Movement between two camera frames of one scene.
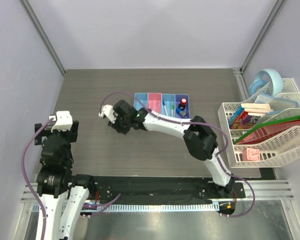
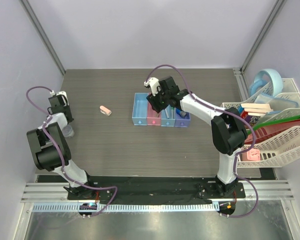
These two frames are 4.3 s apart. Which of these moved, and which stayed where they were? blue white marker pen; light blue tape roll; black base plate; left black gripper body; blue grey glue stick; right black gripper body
Moved: right black gripper body; left black gripper body
Stayed: black base plate; blue white marker pen; light blue tape roll; blue grey glue stick
